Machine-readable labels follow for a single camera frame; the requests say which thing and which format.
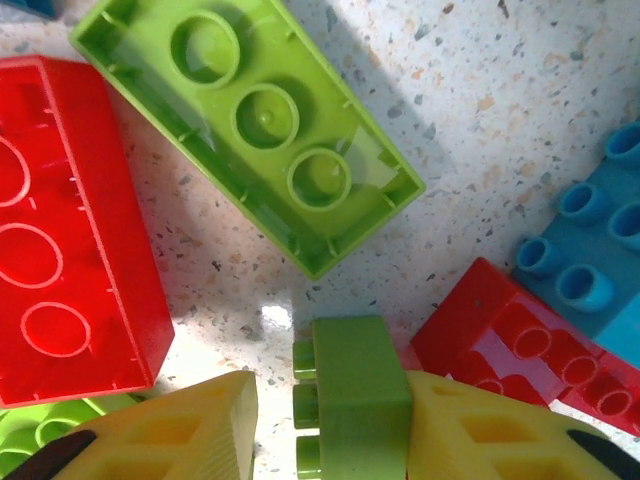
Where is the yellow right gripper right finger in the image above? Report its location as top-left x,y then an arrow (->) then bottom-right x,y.
405,370 -> 640,480

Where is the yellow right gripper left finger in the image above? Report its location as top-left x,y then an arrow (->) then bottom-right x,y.
0,370 -> 259,480

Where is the blue lego brick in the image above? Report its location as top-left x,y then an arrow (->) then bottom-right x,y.
0,0 -> 59,21
511,118 -> 640,359

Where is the large red lego brick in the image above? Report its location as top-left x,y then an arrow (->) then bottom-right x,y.
0,54 -> 176,409

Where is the long green lego brick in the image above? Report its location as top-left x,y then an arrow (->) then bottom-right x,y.
68,0 -> 427,281

